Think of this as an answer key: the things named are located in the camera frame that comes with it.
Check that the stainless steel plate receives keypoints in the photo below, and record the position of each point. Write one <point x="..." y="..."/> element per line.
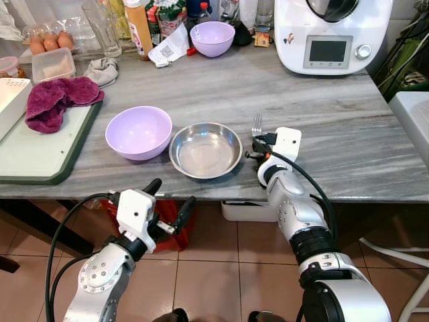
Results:
<point x="204" y="151"/>

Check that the grey crumpled cloth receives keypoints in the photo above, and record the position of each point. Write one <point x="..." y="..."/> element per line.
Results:
<point x="100" y="70"/>

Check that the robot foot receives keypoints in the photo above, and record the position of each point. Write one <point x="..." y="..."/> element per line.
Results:
<point x="171" y="316"/>
<point x="265" y="317"/>

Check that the white packet with QR code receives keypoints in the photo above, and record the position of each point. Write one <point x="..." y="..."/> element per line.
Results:
<point x="167" y="48"/>

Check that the brown egg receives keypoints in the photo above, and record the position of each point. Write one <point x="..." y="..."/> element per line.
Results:
<point x="65" y="40"/>
<point x="36" y="45"/>
<point x="51" y="43"/>

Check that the white lace curtain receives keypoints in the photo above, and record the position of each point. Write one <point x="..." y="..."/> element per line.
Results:
<point x="8" y="23"/>

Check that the white plastic cutlery tray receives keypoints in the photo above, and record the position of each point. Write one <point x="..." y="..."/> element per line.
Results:
<point x="12" y="100"/>

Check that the clear plastic egg carton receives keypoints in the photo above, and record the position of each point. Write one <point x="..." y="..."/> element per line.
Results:
<point x="77" y="30"/>

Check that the clear drinking glass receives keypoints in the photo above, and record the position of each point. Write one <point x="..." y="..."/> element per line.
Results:
<point x="104" y="33"/>

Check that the small bottle with red cap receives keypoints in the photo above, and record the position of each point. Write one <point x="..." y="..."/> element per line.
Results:
<point x="205" y="13"/>

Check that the red plastic stool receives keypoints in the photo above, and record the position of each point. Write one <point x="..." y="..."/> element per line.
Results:
<point x="164" y="245"/>

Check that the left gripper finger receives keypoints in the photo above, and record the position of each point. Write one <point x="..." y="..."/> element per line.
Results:
<point x="185" y="211"/>
<point x="153" y="186"/>

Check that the magenta towel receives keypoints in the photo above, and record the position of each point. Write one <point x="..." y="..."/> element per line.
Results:
<point x="53" y="100"/>

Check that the orange sauce bottle white cap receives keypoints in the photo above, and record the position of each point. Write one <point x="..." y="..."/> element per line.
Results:
<point x="139" y="33"/>

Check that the silver metal fork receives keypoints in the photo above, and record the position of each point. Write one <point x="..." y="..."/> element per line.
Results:
<point x="257" y="127"/>

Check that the white metal chair frame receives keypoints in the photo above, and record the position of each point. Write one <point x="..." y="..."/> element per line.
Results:
<point x="395" y="253"/>

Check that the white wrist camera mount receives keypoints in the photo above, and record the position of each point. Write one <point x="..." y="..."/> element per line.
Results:
<point x="134" y="211"/>
<point x="287" y="142"/>

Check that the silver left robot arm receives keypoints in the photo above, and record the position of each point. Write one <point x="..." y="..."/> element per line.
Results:
<point x="100" y="282"/>

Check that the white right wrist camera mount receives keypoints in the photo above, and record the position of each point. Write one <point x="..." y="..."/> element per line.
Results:
<point x="287" y="142"/>

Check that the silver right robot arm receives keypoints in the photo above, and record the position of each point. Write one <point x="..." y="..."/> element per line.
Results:
<point x="295" y="208"/>

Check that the clear plastic food container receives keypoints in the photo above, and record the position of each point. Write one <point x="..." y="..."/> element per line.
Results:
<point x="53" y="66"/>

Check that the white kitchen machine with display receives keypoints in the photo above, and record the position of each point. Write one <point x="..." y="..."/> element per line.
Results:
<point x="291" y="57"/>

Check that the small jar with pink lid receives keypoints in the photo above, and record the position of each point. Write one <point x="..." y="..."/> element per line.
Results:
<point x="8" y="67"/>

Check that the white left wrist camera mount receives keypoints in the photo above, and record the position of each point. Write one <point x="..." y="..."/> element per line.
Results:
<point x="134" y="211"/>

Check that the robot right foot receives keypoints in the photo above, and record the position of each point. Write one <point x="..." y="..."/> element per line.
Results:
<point x="265" y="317"/>

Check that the pale green cutting board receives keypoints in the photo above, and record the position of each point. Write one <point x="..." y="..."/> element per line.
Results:
<point x="33" y="157"/>

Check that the white plastic box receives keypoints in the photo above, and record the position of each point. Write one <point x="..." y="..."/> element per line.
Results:
<point x="241" y="211"/>

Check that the green and red snack bag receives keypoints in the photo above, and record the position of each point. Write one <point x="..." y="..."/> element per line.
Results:
<point x="167" y="13"/>

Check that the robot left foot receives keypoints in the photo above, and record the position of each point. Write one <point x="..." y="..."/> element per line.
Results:
<point x="171" y="316"/>

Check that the lilac plastic bowl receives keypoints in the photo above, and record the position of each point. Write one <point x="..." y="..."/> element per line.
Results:
<point x="212" y="39"/>
<point x="139" y="131"/>

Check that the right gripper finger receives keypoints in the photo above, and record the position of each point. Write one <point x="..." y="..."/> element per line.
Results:
<point x="263" y="139"/>

